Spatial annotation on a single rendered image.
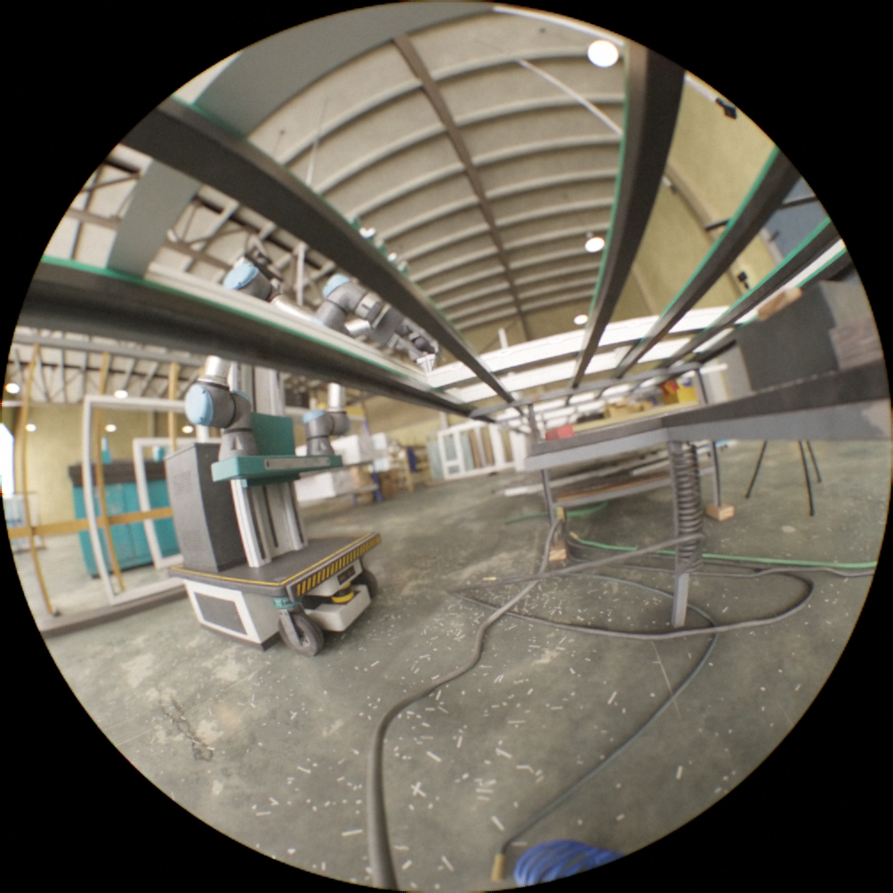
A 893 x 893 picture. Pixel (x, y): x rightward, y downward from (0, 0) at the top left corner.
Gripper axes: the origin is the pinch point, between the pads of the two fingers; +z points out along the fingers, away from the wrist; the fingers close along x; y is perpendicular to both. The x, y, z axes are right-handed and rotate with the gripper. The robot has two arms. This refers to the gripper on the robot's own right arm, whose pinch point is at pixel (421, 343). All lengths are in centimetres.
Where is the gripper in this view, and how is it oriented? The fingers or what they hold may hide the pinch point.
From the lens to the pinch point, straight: 84.3
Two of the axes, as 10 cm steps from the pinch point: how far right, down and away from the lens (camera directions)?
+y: -1.5, -4.0, 9.0
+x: -6.0, 7.7, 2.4
